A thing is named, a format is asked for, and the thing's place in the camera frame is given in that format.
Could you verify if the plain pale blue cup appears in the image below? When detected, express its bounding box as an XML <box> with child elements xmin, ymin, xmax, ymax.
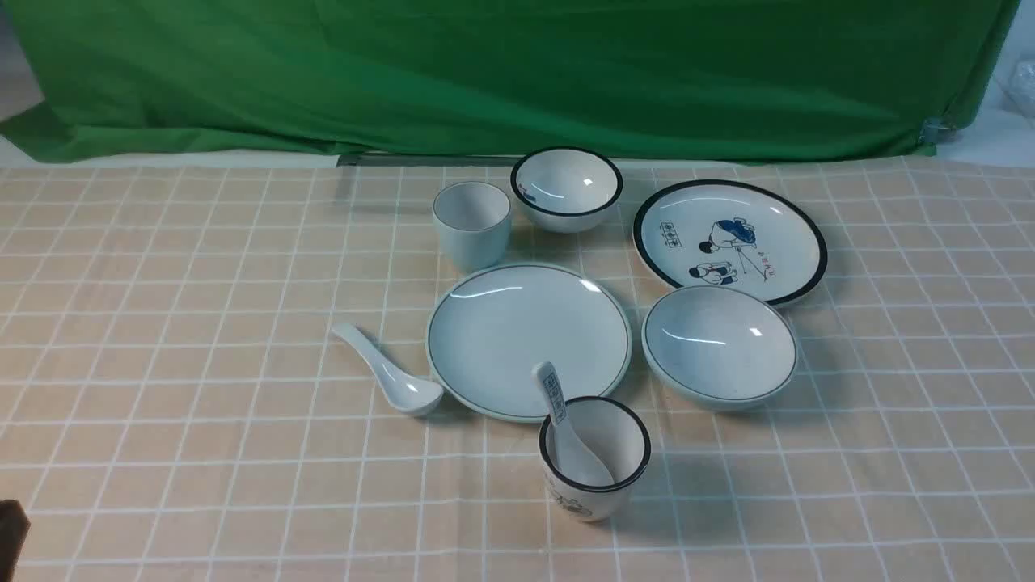
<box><xmin>432</xmin><ymin>181</ymin><xmax>513</xmax><ymax>273</ymax></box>

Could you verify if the plain white ceramic spoon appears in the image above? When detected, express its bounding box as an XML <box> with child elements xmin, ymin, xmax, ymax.
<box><xmin>332</xmin><ymin>322</ymin><xmax>445</xmax><ymax>417</ymax></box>

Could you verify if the pale blue shallow bowl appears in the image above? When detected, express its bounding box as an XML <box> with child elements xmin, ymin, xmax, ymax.
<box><xmin>640</xmin><ymin>286</ymin><xmax>800</xmax><ymax>411</ymax></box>

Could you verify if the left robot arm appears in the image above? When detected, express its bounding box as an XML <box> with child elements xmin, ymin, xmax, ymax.
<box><xmin>0</xmin><ymin>500</ymin><xmax>31</xmax><ymax>581</ymax></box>

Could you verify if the pale blue flat plate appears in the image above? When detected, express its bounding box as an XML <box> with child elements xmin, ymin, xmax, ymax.
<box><xmin>425</xmin><ymin>263</ymin><xmax>635</xmax><ymax>424</ymax></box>

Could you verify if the small black-rimmed white bowl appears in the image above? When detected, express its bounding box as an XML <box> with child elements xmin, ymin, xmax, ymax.
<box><xmin>509</xmin><ymin>147</ymin><xmax>624</xmax><ymax>234</ymax></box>

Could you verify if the black-rimmed cartoon cup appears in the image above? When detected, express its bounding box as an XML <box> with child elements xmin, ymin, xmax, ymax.
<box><xmin>539</xmin><ymin>395</ymin><xmax>652</xmax><ymax>522</ymax></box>

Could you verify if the patterned white ceramic spoon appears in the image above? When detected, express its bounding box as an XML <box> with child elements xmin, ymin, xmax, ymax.
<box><xmin>533</xmin><ymin>361</ymin><xmax>615</xmax><ymax>487</ymax></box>

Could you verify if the black-rimmed cartoon plate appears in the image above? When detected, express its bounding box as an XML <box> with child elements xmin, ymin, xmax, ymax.
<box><xmin>632</xmin><ymin>179</ymin><xmax>829</xmax><ymax>308</ymax></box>

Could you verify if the checkered beige tablecloth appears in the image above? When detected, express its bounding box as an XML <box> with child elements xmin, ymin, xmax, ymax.
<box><xmin>1</xmin><ymin>158</ymin><xmax>1034</xmax><ymax>581</ymax></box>

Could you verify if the green backdrop cloth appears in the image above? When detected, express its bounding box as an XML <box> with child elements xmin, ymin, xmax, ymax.
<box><xmin>2</xmin><ymin>1</ymin><xmax>1019</xmax><ymax>163</ymax></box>

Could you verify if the metal clamp on backdrop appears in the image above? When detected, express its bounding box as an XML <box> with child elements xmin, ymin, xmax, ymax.
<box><xmin>918</xmin><ymin>117</ymin><xmax>958</xmax><ymax>146</ymax></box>

